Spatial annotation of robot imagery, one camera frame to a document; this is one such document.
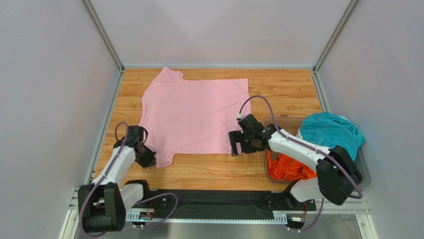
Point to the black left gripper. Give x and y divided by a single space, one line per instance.
150 160

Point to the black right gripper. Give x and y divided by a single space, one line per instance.
239 140

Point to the pink t-shirt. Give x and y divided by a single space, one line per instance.
191 116

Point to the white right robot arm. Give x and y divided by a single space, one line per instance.
337 179

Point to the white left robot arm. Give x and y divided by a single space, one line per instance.
104 203

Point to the clear plastic bin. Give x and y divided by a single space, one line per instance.
291 125

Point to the orange t-shirt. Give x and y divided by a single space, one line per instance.
281 167

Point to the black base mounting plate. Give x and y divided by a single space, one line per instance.
226 205

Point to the teal t-shirt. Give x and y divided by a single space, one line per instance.
330 130

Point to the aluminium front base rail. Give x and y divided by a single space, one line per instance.
145 214

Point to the aluminium frame rail left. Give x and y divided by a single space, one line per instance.
113 74

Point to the aluminium frame rail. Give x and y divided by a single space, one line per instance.
353 219
113 74

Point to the aluminium frame rail right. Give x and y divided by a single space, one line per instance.
353 219

